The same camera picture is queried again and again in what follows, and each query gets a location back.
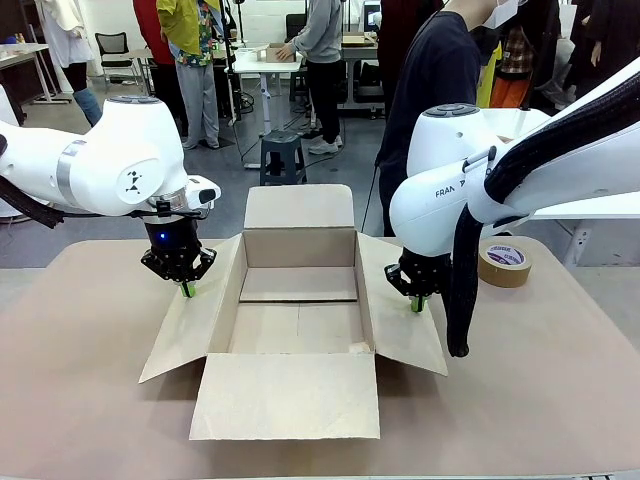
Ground black braided cable sleeve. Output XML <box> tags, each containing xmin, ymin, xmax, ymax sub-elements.
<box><xmin>0</xmin><ymin>134</ymin><xmax>67</xmax><ymax>230</ymax></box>
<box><xmin>446</xmin><ymin>74</ymin><xmax>640</xmax><ymax>359</ymax></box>

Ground black light stand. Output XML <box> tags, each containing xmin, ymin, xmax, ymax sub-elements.
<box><xmin>218</xmin><ymin>0</ymin><xmax>244</xmax><ymax>127</ymax></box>

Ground person in yellow jacket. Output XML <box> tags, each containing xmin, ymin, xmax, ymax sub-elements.
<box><xmin>156</xmin><ymin>0</ymin><xmax>222</xmax><ymax>151</ymax></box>

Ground person in red top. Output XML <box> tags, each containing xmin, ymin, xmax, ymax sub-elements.
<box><xmin>132</xmin><ymin>0</ymin><xmax>189</xmax><ymax>136</ymax></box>

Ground computer monitor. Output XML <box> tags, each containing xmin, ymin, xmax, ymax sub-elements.
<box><xmin>363</xmin><ymin>0</ymin><xmax>385</xmax><ymax>29</ymax></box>

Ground white rounded table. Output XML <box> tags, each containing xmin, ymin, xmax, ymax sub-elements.
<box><xmin>478</xmin><ymin>107</ymin><xmax>640</xmax><ymax>269</ymax></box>

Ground black office chair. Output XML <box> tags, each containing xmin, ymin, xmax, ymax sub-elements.
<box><xmin>94</xmin><ymin>32</ymin><xmax>140</xmax><ymax>85</ymax></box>

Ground shallow cardboard box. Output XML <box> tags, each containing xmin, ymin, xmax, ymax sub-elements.
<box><xmin>252</xmin><ymin>42</ymin><xmax>301</xmax><ymax>65</ymax></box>

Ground brown packing tape roll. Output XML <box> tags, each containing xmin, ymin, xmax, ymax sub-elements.
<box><xmin>477</xmin><ymin>237</ymin><xmax>534</xmax><ymax>289</ymax></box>

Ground orange hanging trousers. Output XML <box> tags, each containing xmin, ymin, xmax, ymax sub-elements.
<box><xmin>491</xmin><ymin>74</ymin><xmax>534</xmax><ymax>109</ymax></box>

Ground plaid hanging garment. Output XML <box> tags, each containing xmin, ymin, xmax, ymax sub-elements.
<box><xmin>499</xmin><ymin>24</ymin><xmax>534</xmax><ymax>77</ymax></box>

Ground white standing desk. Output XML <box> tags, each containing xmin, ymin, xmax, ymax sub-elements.
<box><xmin>231</xmin><ymin>45</ymin><xmax>307</xmax><ymax>170</ymax></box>

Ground person in white coat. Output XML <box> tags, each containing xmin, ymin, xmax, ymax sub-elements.
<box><xmin>42</xmin><ymin>0</ymin><xmax>104</xmax><ymax>126</ymax></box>

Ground white face mask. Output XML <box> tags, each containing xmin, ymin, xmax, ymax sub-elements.
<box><xmin>482</xmin><ymin>0</ymin><xmax>522</xmax><ymax>31</ymax></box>

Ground large brown cardboard box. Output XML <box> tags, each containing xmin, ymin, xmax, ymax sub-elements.
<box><xmin>138</xmin><ymin>183</ymin><xmax>450</xmax><ymax>442</ymax></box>

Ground person in navy shirt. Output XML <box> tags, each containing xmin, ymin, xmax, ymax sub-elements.
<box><xmin>377</xmin><ymin>0</ymin><xmax>504</xmax><ymax>239</ymax></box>

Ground grey plastic stool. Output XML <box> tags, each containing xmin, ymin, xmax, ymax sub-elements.
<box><xmin>258</xmin><ymin>128</ymin><xmax>308</xmax><ymax>187</ymax></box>

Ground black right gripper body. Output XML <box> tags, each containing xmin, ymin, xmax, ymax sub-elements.
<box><xmin>401</xmin><ymin>248</ymin><xmax>454</xmax><ymax>297</ymax></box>

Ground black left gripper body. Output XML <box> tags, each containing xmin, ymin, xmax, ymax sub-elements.
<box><xmin>143</xmin><ymin>214</ymin><xmax>203</xmax><ymax>274</ymax></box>

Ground person in grey hoodie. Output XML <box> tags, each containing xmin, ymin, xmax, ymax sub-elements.
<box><xmin>276</xmin><ymin>0</ymin><xmax>346</xmax><ymax>156</ymax></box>

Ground wooden side table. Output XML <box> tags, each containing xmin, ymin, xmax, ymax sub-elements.
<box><xmin>0</xmin><ymin>42</ymin><xmax>74</xmax><ymax>107</ymax></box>

